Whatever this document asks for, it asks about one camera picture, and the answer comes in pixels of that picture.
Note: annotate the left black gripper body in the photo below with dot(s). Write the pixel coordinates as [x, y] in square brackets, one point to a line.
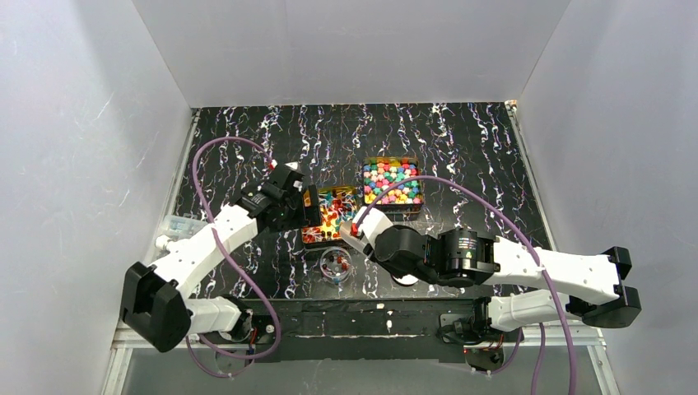
[297, 207]

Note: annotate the tin tray of lollipops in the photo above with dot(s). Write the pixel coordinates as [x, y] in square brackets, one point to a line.
[337, 204]

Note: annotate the clear plastic jar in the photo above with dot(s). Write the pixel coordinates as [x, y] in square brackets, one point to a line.
[334, 280]

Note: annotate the white round jar lid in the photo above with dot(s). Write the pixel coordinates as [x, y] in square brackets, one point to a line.
[405, 281]

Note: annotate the translucent plastic scoop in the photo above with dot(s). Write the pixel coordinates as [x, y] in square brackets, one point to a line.
[360, 238]

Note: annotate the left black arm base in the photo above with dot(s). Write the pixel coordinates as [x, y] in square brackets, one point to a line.
[254, 334]

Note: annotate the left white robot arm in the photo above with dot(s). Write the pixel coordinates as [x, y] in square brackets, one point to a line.
[157, 300]

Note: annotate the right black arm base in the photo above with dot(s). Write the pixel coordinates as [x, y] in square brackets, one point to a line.
[482, 346]

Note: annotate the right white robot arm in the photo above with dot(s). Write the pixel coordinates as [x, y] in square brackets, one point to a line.
[590, 288]

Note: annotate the clear plastic box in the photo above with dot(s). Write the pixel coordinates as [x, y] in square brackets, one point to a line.
[174, 228]

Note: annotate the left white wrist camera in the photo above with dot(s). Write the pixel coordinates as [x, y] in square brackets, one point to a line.
[287, 176]

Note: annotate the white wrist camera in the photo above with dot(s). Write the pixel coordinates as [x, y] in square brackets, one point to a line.
[287, 176]
[373, 217]

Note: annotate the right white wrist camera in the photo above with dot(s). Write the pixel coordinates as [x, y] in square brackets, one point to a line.
[373, 217]

